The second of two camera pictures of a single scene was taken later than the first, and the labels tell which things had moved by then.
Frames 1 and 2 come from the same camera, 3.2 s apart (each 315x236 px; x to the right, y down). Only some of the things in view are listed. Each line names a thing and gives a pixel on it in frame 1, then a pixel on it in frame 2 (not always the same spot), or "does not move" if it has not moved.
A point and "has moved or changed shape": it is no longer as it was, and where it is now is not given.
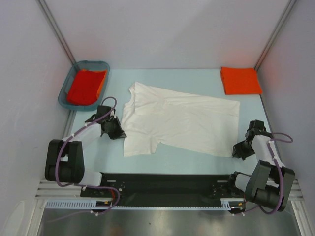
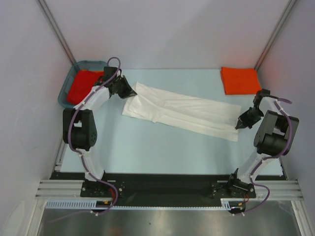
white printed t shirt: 181,123 has moved or changed shape
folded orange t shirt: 239,80 does not move
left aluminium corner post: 58,31 does not move
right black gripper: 238,153 → 243,122
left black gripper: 119,133 → 128,92
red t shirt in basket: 83,90 does not move
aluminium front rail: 45,191 does not move
